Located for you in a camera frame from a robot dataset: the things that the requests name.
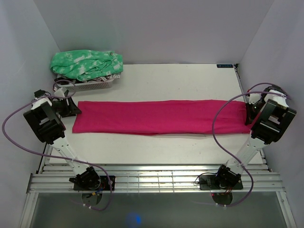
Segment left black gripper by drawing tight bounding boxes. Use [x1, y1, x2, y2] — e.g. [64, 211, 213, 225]
[53, 96, 82, 118]

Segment pink trousers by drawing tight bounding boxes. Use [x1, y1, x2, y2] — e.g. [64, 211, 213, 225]
[72, 100, 250, 135]

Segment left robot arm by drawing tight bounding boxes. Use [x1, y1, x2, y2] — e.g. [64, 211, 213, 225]
[23, 88, 101, 190]

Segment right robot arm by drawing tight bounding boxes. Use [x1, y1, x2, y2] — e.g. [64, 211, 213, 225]
[214, 84, 296, 189]

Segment white plastic basket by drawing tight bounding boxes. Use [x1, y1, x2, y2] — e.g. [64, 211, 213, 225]
[59, 78, 114, 92]

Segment black white clothes in basket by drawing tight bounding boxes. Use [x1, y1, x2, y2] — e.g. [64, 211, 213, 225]
[54, 73, 121, 84]

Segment green white patterned garment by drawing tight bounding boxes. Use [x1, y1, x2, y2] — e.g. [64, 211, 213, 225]
[50, 50, 124, 82]

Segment blue table label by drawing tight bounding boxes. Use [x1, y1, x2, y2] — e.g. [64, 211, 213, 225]
[216, 64, 234, 68]

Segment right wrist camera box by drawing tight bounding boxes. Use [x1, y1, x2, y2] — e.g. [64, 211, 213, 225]
[247, 93, 260, 105]

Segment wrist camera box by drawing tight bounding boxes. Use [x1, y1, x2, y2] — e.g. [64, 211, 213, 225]
[54, 87, 69, 99]
[247, 93, 260, 105]

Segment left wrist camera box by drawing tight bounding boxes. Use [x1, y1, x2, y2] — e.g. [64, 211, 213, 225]
[54, 87, 69, 99]

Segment aluminium front rail frame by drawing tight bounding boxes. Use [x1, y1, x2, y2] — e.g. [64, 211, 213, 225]
[19, 91, 297, 228]

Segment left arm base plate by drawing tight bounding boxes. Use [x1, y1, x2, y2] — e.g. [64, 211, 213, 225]
[73, 175, 116, 191]

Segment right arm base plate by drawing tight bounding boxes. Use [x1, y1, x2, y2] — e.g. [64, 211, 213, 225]
[194, 173, 243, 190]

